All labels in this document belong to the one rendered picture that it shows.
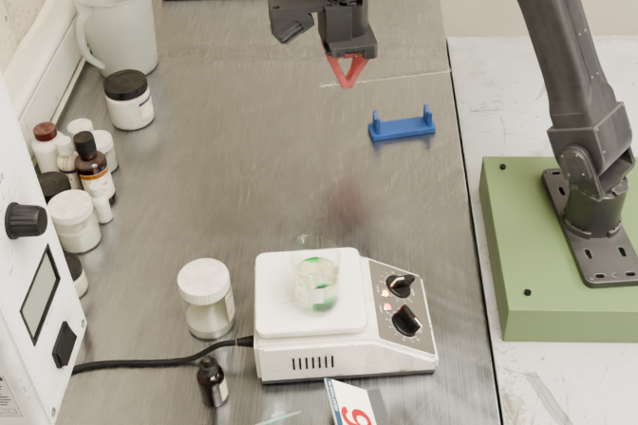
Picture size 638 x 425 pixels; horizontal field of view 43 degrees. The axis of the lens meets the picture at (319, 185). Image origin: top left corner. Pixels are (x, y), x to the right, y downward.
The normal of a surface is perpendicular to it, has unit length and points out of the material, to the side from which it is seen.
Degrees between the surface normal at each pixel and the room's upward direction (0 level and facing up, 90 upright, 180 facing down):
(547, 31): 89
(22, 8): 90
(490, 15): 90
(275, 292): 0
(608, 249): 1
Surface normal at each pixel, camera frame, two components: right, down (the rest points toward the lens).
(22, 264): 1.00, 0.00
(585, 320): -0.04, 0.65
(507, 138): -0.04, -0.76
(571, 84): -0.69, 0.42
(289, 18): 0.18, 0.66
